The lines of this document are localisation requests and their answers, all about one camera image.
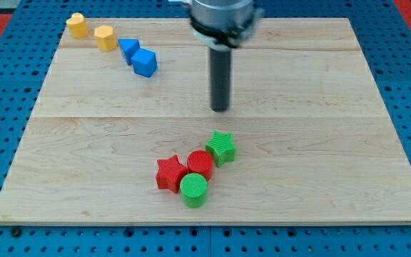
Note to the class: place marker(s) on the green star block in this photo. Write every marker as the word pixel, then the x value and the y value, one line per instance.
pixel 221 148

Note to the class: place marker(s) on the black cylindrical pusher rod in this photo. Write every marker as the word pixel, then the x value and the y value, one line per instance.
pixel 220 70

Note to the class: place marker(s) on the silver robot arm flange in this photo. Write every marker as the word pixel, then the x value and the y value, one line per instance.
pixel 223 25

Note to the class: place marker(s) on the red star block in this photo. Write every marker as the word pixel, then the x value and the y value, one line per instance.
pixel 170 173

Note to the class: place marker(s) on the red cylinder block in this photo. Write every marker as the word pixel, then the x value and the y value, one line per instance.
pixel 200 162

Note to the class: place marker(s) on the green cylinder block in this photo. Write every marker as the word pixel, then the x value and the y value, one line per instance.
pixel 194 188

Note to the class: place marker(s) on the blue cube block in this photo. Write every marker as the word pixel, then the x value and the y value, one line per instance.
pixel 144 62

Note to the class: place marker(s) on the light wooden board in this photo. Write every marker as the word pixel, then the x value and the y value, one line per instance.
pixel 315 145

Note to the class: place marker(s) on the blue triangle block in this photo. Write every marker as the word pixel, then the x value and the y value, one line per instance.
pixel 128 48

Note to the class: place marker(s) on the yellow hexagon block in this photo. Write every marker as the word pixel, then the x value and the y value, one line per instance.
pixel 105 38

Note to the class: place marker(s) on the yellow heart block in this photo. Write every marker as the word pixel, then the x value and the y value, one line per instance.
pixel 76 25

